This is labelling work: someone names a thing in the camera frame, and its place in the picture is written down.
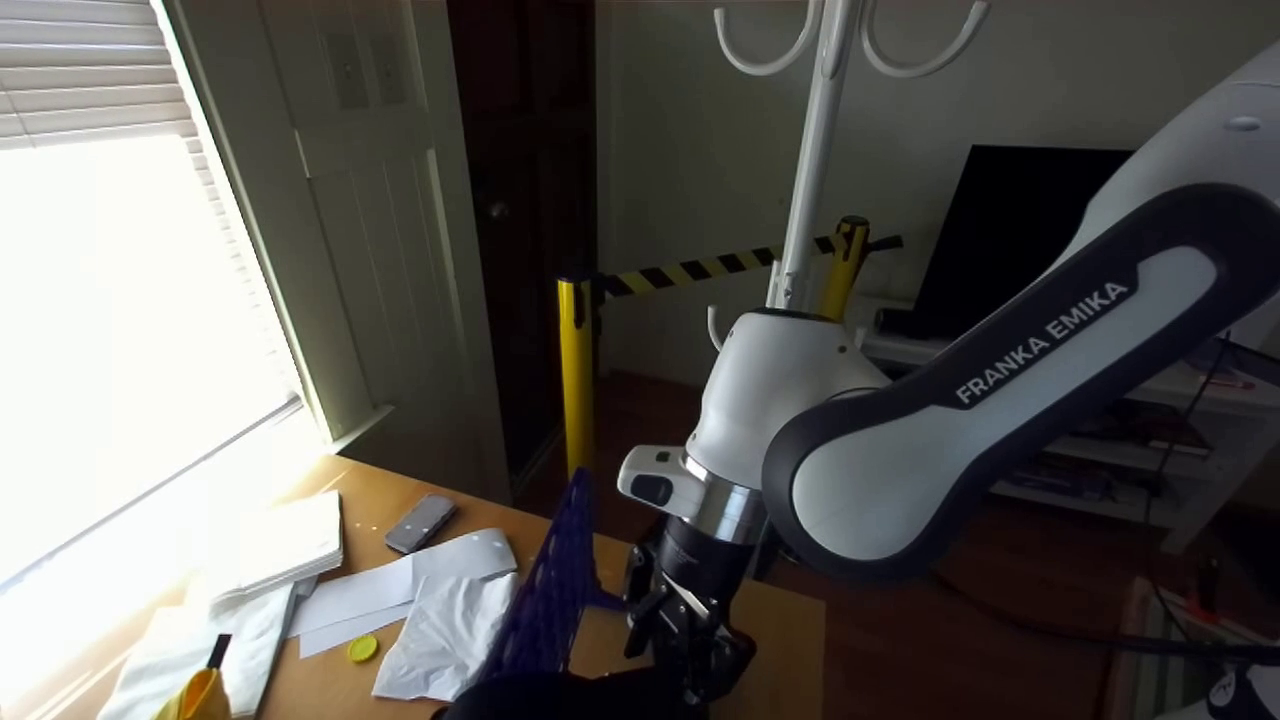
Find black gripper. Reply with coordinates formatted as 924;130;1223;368
625;521;758;703

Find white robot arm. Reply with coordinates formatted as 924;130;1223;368
617;49;1280;707

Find yellow bottle cap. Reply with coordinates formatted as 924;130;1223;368
344;635;382;666

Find purple plastic basket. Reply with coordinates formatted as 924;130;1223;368
486;472;622;681

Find white paper sheets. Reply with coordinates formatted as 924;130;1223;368
291;527;515;701

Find grey phone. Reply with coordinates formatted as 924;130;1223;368
386;496;457;558

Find black yellow striped barrier tape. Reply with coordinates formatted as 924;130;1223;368
593;233;909;303

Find white notebook stack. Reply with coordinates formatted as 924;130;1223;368
192;492;344;608

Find white shelf unit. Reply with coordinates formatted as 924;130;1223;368
996;345;1280;550

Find white cloth on table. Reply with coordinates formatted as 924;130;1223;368
95;586;304;720

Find black monitor screen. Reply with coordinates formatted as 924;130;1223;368
909;143;1130;340

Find white coat rack stand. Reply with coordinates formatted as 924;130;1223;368
711;0;994;313

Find white cupboard door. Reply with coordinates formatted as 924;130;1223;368
167;0;513;502

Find white window blind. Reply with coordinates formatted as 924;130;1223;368
0;0;192;147

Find yellow stanchion post near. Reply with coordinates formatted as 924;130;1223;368
558;281;597;472

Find yellow stanchion post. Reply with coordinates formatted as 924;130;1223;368
819;216;868;319
558;281;597;472

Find yellow stanchion post far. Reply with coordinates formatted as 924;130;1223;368
819;216;868;319

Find yellow handled tool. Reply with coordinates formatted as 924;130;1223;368
158;633;234;720

